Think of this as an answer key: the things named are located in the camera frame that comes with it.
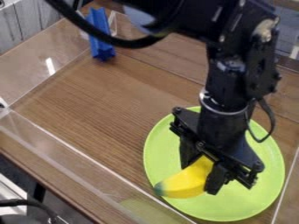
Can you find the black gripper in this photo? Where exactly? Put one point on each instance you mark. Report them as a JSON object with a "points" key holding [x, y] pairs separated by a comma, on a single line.
{"points": [[214, 133]]}

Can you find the yellow toy banana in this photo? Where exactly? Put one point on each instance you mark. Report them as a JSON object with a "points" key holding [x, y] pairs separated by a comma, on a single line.
{"points": [[186, 184]]}

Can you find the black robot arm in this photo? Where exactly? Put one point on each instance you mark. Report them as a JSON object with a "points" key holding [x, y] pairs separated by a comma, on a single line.
{"points": [[238, 30]]}

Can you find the green round plate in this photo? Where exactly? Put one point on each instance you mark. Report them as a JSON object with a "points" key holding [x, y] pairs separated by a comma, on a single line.
{"points": [[235, 203]]}

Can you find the black device with knob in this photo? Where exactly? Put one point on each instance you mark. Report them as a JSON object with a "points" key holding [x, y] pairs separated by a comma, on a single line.
{"points": [[49, 218]]}

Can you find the clear acrylic enclosure wall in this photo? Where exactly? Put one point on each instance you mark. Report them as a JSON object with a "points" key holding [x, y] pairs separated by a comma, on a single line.
{"points": [[82, 114]]}

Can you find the blue plastic bracket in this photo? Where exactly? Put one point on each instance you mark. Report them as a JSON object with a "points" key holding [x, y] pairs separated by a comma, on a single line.
{"points": [[102, 50]]}

